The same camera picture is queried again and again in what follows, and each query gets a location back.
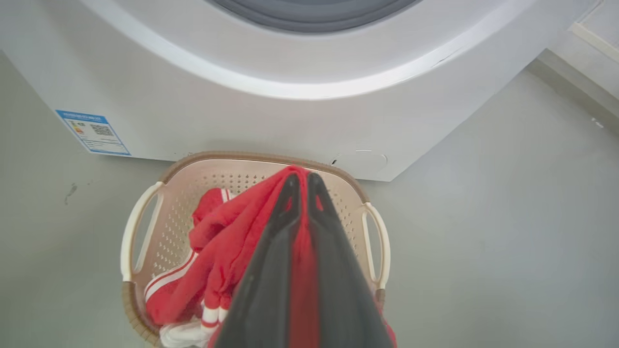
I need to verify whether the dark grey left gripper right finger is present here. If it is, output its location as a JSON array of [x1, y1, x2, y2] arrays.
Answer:
[[307, 172, 393, 348]]

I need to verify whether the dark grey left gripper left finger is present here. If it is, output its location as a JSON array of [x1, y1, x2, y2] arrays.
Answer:
[[213, 173, 301, 348]]

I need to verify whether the red garment with white stripes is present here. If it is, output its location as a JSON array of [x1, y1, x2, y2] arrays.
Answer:
[[145, 165, 398, 348]]

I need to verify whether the beige perforated laundry basket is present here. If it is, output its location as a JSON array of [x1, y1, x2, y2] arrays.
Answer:
[[120, 151, 391, 348]]

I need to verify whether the white washing machine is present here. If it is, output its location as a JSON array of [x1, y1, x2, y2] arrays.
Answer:
[[0, 0, 599, 182]]

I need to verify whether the blue energy label sticker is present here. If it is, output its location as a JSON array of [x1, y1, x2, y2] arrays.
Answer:
[[55, 110, 132, 156]]

